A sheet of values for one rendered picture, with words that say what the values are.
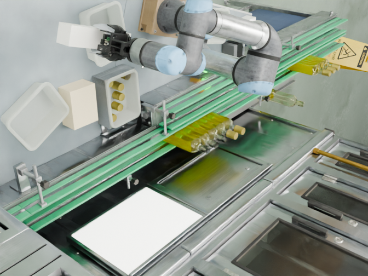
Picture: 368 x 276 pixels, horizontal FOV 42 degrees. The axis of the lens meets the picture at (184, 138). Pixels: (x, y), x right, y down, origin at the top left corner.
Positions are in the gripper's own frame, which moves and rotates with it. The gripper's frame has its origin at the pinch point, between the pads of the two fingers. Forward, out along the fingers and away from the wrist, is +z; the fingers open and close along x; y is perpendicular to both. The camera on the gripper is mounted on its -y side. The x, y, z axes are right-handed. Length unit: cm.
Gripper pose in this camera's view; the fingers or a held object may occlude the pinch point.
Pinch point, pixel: (97, 38)
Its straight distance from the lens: 155.6
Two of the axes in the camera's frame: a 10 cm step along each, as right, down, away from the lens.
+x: -2.0, 9.5, 2.4
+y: -6.3, 0.6, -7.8
